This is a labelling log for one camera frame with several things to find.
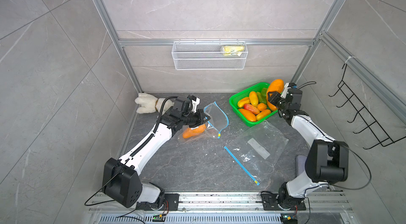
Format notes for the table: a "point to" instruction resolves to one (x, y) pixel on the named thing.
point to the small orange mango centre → (261, 106)
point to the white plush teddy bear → (149, 103)
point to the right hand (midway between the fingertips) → (272, 93)
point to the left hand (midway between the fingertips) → (211, 115)
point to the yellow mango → (254, 98)
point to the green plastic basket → (234, 99)
